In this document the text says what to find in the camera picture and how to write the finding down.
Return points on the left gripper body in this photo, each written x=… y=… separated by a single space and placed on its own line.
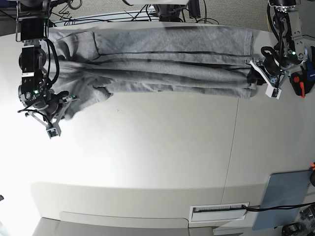
x=285 y=59

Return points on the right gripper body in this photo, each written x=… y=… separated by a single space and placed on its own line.
x=45 y=101

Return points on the grey T-shirt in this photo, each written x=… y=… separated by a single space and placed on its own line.
x=97 y=63

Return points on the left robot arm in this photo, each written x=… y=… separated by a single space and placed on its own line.
x=285 y=24

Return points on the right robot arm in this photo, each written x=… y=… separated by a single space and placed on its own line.
x=40 y=65

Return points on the blue clamp with orange trigger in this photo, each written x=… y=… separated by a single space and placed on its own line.
x=304 y=80

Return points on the orange black tool right edge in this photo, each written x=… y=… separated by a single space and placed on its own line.
x=312 y=177

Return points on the blue-grey tablet board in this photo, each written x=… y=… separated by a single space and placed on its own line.
x=283 y=189

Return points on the black device at bottom right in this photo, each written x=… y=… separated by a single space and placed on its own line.
x=294 y=229

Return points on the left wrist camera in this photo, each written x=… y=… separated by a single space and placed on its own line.
x=273 y=92

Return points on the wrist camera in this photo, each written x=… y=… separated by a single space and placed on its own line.
x=53 y=131
x=273 y=92

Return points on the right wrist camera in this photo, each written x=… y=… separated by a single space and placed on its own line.
x=53 y=131

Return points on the central robot base mount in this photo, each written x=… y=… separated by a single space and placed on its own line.
x=168 y=12

